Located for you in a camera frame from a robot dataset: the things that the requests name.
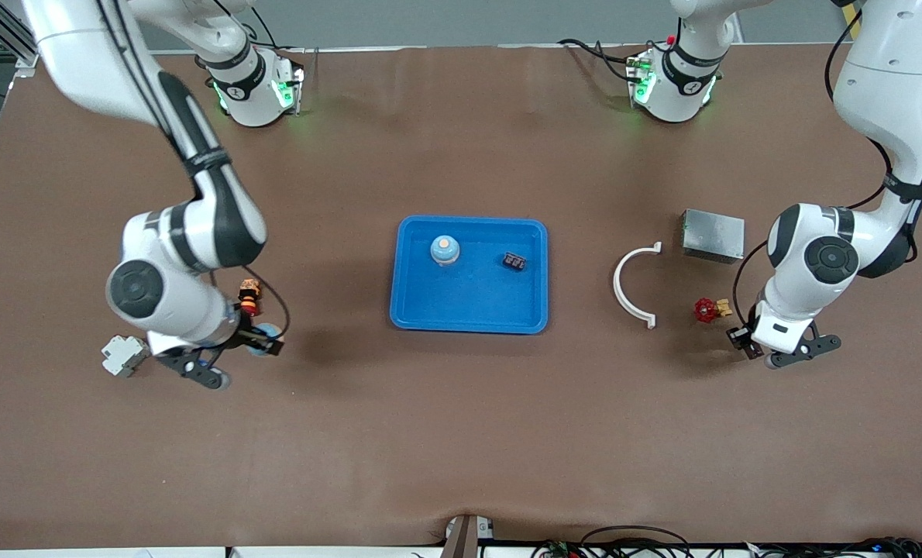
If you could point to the brass valve red handwheel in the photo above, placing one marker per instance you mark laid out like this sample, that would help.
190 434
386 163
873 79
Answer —
705 310

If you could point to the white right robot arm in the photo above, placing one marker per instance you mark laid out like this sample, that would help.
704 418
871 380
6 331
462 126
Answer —
197 225

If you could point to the dark brown electrolytic capacitor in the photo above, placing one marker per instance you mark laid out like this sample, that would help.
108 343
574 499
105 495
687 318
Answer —
514 263
752 349

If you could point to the brown table mat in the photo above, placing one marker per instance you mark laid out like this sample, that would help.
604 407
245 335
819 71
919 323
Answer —
461 426

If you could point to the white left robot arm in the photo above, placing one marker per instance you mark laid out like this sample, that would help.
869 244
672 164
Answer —
895 93

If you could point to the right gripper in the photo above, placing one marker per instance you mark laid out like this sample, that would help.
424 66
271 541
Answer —
249 338

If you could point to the blue round desk bell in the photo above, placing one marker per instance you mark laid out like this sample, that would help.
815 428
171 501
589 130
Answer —
271 332
445 252

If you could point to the perforated metal power supply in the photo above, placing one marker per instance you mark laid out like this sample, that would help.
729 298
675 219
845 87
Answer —
713 236

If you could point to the aluminium frame post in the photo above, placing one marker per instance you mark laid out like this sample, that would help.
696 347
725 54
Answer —
12 46

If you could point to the red emergency stop orange base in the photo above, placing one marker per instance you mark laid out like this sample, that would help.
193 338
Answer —
250 301

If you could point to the grey metal table bracket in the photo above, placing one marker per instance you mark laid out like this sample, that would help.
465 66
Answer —
465 536

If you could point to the blue plastic tray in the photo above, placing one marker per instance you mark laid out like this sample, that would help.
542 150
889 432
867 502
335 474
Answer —
469 302

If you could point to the white curved pipe clamp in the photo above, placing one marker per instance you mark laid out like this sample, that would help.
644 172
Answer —
617 287

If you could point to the white circuit breaker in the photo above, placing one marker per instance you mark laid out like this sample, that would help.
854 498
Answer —
124 356

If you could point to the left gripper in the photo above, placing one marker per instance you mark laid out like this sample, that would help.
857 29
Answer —
741 338

